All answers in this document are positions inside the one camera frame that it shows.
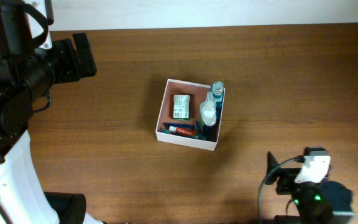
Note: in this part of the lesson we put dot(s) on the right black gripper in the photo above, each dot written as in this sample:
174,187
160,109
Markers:
288,178

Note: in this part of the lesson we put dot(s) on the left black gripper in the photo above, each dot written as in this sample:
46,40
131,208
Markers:
73,70

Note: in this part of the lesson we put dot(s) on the clear purple spray bottle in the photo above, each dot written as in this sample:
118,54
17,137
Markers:
207,116

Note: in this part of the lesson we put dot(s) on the teal mouthwash bottle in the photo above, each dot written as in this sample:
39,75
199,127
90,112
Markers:
217,89

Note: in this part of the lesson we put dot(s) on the blue disposable razor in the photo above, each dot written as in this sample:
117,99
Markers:
181,125

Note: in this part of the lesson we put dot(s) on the green white soap box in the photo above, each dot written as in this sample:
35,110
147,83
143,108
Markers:
181,107

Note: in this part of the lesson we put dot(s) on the white toothpaste tube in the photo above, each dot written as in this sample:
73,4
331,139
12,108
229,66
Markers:
187,133

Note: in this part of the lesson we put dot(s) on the blue white toothbrush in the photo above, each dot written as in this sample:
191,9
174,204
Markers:
166,131

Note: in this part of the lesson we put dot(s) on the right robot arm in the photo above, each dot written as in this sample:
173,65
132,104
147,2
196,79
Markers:
329,203

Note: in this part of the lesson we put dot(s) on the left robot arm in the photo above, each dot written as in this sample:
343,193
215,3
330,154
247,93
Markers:
30,64

